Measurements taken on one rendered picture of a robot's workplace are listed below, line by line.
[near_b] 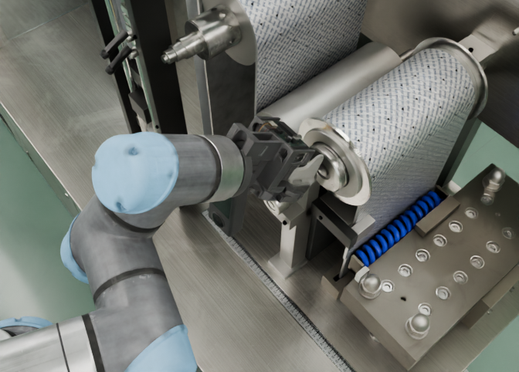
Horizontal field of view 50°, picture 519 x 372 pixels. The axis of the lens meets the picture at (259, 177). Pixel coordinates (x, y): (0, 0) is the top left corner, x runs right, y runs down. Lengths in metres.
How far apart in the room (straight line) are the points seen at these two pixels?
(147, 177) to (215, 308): 0.60
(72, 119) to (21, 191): 1.11
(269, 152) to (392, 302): 0.41
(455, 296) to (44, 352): 0.68
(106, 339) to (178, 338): 0.06
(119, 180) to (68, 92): 0.93
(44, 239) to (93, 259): 1.72
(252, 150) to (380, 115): 0.24
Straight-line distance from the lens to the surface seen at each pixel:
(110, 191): 0.53
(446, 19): 1.01
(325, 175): 0.80
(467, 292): 1.01
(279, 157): 0.66
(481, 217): 1.08
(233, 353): 1.05
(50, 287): 2.20
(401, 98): 0.82
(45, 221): 2.34
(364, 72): 0.96
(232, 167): 0.59
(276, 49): 0.86
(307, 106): 0.89
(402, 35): 1.09
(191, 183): 0.55
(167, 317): 0.54
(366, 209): 0.86
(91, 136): 1.33
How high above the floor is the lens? 1.91
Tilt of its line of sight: 56 degrees down
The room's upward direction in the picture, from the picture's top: straight up
